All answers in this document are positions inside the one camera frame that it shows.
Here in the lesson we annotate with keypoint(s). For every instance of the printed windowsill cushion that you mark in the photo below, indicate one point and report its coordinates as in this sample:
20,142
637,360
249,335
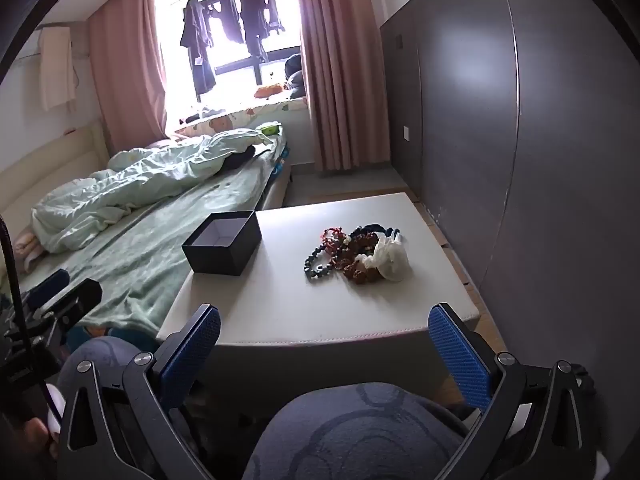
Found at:
235,120

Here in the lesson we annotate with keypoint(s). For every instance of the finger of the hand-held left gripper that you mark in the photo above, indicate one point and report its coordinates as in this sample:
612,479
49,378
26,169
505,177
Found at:
75,296
50,281

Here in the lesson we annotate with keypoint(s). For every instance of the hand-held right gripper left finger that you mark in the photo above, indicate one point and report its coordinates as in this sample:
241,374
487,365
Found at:
192,347

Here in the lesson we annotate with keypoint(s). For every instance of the pink curtain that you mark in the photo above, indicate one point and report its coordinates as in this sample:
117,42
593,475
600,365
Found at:
130,60
340,70

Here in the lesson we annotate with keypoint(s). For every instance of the pale green duvet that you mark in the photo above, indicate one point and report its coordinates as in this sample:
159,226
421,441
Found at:
150,180

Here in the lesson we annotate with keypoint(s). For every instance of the green tissue box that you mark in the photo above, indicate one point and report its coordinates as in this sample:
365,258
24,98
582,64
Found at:
270,129

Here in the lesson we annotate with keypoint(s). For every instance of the dark hanging garment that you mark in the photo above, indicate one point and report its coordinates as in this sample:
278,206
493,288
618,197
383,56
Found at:
255,15
227,15

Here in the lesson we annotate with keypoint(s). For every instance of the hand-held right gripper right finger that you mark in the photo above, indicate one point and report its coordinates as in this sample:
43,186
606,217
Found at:
460,355

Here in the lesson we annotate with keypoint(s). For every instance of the cream bed base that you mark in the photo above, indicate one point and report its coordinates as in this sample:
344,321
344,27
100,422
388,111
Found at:
275,187

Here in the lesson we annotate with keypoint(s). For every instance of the green bed sheet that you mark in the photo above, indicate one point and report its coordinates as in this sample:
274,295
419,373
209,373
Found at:
150,265

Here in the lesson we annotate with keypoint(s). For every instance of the dark pillow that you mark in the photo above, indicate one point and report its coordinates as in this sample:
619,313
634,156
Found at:
295,77

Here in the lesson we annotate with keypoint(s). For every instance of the cream headboard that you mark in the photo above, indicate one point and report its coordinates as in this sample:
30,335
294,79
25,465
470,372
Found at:
50,162

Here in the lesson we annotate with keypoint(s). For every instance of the white wall socket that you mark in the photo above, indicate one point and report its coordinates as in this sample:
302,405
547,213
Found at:
406,133

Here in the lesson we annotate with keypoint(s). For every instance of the white scrunchie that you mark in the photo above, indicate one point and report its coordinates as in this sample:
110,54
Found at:
392,259

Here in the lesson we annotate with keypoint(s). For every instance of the black cardboard box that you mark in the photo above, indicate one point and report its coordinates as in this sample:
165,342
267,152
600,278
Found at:
220,256

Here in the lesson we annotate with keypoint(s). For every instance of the orange soft toy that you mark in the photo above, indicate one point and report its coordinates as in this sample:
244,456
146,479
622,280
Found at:
267,91

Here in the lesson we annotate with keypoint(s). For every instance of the white low table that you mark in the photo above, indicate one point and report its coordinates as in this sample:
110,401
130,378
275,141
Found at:
300,310

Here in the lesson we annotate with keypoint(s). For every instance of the person's left hand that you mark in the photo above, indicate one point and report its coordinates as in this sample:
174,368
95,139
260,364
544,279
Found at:
27,435

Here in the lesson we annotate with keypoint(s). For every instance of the pink pillow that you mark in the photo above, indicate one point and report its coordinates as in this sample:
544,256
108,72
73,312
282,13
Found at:
27,249

